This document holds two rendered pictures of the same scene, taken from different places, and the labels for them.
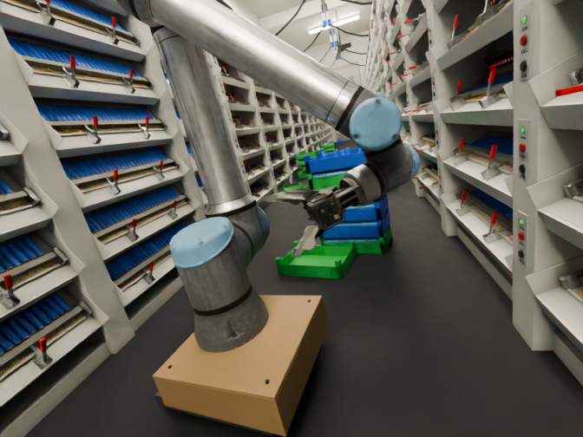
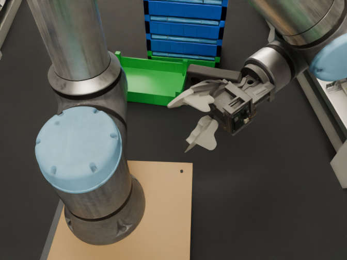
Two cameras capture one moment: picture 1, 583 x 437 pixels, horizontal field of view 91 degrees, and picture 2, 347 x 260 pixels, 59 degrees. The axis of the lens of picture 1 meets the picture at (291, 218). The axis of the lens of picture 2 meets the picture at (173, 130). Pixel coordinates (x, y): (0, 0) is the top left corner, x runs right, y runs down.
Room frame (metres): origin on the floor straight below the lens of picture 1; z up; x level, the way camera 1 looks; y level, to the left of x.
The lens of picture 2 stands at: (0.28, 0.18, 0.84)
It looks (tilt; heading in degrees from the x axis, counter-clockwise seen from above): 50 degrees down; 338
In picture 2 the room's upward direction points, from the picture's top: straight up
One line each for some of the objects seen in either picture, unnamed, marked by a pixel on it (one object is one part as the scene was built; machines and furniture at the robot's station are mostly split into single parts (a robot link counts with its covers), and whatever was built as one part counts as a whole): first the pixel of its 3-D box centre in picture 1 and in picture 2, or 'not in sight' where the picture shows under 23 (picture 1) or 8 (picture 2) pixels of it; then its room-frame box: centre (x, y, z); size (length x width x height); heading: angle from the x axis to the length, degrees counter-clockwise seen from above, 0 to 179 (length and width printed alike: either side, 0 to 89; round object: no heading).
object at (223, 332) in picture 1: (227, 308); (101, 196); (0.65, 0.21, 0.20); 0.19 x 0.19 x 0.10
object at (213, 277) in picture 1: (212, 258); (87, 159); (0.66, 0.21, 0.34); 0.17 x 0.15 x 0.18; 163
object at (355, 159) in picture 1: (343, 156); not in sight; (1.32, -0.29, 0.44); 0.30 x 0.20 x 0.08; 60
